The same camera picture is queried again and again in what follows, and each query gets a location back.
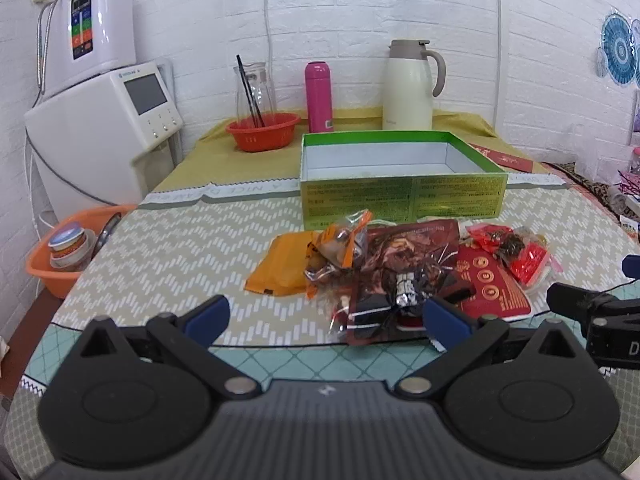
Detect clear orange-trimmed snack packet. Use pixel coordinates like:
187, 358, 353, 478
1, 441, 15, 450
304, 210, 376, 302

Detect metal lid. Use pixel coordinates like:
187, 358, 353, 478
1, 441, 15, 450
94, 211, 123, 257

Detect white wall pipe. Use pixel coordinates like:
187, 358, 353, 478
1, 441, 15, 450
261, 0, 275, 112
491, 0, 503, 134

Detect blue fan wall decoration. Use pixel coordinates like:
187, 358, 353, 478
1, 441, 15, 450
596, 6, 640, 87

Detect dark brown snack packet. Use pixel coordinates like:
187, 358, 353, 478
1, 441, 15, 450
331, 219, 476, 347

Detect clear red snack packet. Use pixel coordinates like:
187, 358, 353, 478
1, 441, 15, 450
500, 229, 562, 292

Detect large red snack packet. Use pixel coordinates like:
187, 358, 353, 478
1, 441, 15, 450
440, 244, 533, 324

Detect grey hose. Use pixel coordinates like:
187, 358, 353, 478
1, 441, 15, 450
29, 0, 60, 111

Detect black chopsticks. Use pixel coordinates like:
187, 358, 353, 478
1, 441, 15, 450
236, 54, 266, 129

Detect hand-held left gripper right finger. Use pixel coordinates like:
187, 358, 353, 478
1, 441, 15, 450
394, 296, 599, 403

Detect white water purifier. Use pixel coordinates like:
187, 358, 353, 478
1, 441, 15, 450
54, 0, 137, 97

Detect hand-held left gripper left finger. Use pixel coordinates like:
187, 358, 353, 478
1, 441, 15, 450
79, 296, 261, 402

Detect chevron patterned tablecloth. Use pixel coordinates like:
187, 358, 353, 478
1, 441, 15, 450
0, 172, 640, 480

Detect red envelope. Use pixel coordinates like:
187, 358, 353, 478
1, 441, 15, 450
470, 142, 534, 171

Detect leopard print cloth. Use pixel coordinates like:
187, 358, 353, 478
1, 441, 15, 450
541, 161, 640, 241

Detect orange plastic basin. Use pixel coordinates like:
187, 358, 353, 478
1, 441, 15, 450
26, 204, 137, 300

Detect red plastic basket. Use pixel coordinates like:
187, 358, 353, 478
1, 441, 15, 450
225, 112, 302, 153

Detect yellow tablecloth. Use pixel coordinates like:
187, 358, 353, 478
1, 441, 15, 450
150, 106, 552, 196

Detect orange snack packet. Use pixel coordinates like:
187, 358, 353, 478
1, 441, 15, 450
244, 231, 322, 297

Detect white appliance with screen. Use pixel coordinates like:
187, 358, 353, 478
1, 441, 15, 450
24, 67, 184, 222

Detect pink wire ornament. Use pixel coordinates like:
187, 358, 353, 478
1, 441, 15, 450
611, 169, 640, 211

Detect small red snack packet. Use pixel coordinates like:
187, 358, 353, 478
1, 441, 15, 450
467, 224, 526, 252

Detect glass pitcher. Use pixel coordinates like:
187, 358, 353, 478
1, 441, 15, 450
232, 62, 279, 128

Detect cream thermal carafe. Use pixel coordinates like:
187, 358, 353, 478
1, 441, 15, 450
382, 39, 447, 132

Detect pink thermos bottle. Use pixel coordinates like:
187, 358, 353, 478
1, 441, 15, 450
304, 60, 335, 134

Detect green cardboard box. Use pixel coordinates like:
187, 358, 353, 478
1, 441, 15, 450
300, 131, 509, 229

